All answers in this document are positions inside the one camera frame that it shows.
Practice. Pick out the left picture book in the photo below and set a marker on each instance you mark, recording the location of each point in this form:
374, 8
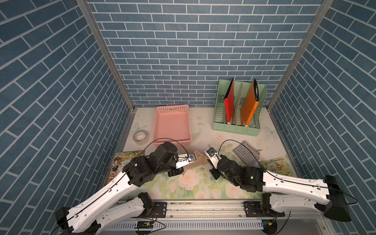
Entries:
120, 160

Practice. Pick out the beige striped dishcloth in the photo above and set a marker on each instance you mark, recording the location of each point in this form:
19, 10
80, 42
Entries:
201, 159

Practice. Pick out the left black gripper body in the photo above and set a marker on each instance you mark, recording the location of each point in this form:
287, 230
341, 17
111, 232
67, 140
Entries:
170, 166

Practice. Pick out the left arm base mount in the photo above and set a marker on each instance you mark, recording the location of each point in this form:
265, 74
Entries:
159, 210

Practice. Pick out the small black controller board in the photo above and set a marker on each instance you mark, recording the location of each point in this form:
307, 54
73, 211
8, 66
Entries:
144, 225

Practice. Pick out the right picture book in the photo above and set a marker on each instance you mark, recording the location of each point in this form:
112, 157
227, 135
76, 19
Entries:
279, 166

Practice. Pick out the picture book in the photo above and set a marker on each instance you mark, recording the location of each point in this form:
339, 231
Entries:
120, 160
279, 166

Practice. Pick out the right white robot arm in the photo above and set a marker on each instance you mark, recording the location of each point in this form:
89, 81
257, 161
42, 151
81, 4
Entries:
279, 191

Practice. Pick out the red folder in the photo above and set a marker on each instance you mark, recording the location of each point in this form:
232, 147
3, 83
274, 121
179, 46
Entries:
229, 103

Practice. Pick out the pink perforated plastic basket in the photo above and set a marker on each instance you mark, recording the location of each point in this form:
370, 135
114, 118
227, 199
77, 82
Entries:
172, 122

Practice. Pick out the grey striped dishcloth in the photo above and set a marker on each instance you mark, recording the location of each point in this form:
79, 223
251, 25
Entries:
248, 154

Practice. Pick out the green file organizer rack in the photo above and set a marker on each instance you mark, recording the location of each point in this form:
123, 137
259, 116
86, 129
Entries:
240, 92

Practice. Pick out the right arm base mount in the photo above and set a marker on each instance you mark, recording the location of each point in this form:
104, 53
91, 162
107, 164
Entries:
261, 208

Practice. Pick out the orange folder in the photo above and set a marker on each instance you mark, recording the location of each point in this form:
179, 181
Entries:
250, 104

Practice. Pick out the aluminium rail frame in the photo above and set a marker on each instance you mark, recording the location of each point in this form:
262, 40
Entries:
225, 215

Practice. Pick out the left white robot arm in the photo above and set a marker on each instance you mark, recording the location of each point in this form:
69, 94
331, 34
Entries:
99, 211

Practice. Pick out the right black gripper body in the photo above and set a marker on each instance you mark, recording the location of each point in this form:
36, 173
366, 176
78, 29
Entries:
215, 172

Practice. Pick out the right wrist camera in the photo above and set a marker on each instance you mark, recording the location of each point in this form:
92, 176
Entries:
213, 156

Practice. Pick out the clear tape roll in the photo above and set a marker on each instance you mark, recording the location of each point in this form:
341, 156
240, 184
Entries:
141, 137

